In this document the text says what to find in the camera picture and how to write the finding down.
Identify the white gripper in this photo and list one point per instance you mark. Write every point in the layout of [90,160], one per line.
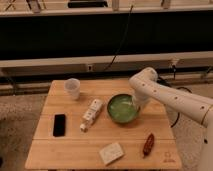
[139,100]

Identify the green ceramic bowl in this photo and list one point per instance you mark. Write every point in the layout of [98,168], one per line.
[121,110]

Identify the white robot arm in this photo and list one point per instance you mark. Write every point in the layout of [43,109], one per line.
[196,107]

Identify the white rectangular box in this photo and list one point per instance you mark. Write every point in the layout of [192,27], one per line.
[91,114]

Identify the red-brown sausage toy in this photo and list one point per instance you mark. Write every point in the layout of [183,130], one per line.
[148,145]

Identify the beige sponge block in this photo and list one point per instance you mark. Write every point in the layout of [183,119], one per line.
[111,153]

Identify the translucent plastic cup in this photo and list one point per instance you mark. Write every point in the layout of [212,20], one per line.
[72,87]

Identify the black smartphone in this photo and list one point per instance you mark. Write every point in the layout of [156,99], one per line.
[59,125]

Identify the white wall outlet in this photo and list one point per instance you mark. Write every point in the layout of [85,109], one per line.
[90,68]

